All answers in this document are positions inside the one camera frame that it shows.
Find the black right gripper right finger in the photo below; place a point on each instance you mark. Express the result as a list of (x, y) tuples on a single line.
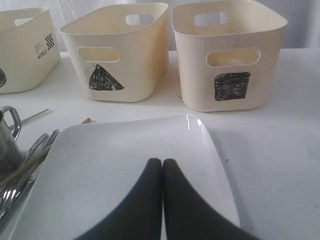
[(188, 216)]

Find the cream bin with circle mark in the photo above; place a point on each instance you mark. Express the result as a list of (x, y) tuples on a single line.
[(28, 48)]

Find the cream bin with triangle mark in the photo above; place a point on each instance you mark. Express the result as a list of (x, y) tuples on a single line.
[(120, 52)]

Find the cream bin with square mark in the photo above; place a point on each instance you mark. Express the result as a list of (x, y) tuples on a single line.
[(227, 53)]

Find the steel fork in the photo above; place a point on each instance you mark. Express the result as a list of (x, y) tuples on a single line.
[(13, 190)]

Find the steel mug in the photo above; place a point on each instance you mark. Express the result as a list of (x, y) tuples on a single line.
[(10, 154)]

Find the white square plate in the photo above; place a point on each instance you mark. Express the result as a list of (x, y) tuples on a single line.
[(91, 167)]

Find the wooden chopstick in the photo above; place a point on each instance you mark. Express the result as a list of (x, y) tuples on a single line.
[(33, 160), (34, 116)]

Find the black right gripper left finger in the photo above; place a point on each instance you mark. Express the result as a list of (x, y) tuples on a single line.
[(139, 215)]

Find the steel knife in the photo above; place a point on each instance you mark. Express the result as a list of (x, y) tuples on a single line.
[(7, 226)]

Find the steel spoon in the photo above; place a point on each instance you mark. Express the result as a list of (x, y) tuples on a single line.
[(33, 148)]

